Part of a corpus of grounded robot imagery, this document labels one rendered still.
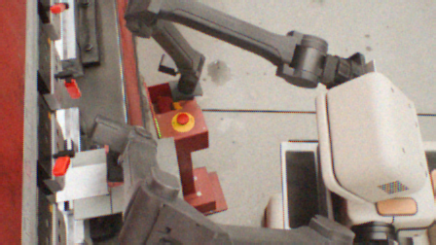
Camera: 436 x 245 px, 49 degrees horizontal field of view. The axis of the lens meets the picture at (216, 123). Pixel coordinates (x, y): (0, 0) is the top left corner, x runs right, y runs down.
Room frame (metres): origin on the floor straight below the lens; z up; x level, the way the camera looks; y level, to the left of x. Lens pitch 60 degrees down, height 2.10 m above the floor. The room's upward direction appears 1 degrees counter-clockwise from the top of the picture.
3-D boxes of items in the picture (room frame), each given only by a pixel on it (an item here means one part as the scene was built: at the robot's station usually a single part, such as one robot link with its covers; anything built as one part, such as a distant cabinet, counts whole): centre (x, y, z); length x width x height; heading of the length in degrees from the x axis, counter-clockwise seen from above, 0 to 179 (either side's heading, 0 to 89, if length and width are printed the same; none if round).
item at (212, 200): (0.82, 0.10, 0.06); 0.25 x 0.20 x 0.12; 105
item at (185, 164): (0.81, 0.13, 0.39); 0.05 x 0.05 x 0.54; 15
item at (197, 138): (0.81, 0.13, 0.75); 0.20 x 0.16 x 0.18; 15
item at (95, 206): (0.49, 0.23, 1.00); 0.26 x 0.18 x 0.01; 100
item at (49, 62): (0.64, 0.40, 1.26); 0.15 x 0.09 x 0.17; 10
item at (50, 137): (0.44, 0.37, 1.26); 0.15 x 0.09 x 0.17; 10
